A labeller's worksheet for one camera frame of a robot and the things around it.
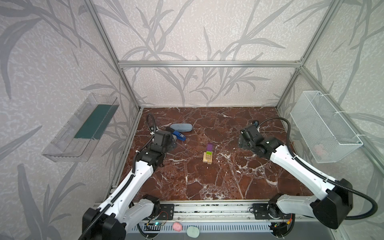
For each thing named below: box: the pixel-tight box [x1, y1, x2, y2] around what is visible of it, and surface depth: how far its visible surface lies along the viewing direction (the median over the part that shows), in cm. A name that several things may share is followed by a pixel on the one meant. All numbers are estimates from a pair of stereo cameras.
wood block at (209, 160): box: [202, 157, 213, 165], surface depth 91 cm
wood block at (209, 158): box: [206, 154, 213, 163], surface depth 91 cm
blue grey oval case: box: [170, 123, 193, 132], surface depth 107 cm
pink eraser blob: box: [172, 222, 183, 232], surface depth 70 cm
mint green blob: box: [186, 226, 200, 238], surface depth 68 cm
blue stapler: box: [172, 130, 187, 141], surface depth 102 cm
